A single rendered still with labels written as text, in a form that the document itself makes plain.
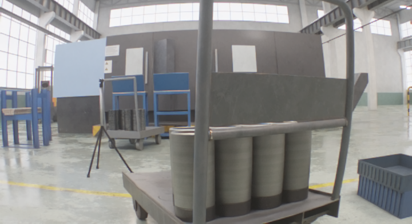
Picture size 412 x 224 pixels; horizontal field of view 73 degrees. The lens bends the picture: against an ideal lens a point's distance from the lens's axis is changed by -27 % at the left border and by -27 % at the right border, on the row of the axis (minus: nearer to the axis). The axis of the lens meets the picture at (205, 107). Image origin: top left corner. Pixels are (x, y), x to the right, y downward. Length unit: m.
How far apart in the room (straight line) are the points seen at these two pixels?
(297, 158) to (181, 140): 0.41
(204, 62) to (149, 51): 6.59
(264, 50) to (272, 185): 6.43
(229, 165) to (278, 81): 0.29
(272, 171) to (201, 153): 0.35
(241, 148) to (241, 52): 6.37
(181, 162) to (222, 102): 0.24
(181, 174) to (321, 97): 0.47
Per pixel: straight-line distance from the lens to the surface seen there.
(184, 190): 1.06
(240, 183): 1.11
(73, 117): 7.77
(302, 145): 1.23
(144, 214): 1.86
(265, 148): 1.15
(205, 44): 0.85
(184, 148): 1.04
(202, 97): 0.86
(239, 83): 0.91
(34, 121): 5.14
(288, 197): 1.27
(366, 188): 2.13
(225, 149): 1.09
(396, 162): 2.40
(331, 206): 1.32
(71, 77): 7.78
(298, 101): 1.03
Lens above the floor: 0.62
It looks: 1 degrees down
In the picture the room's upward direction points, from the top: 1 degrees counter-clockwise
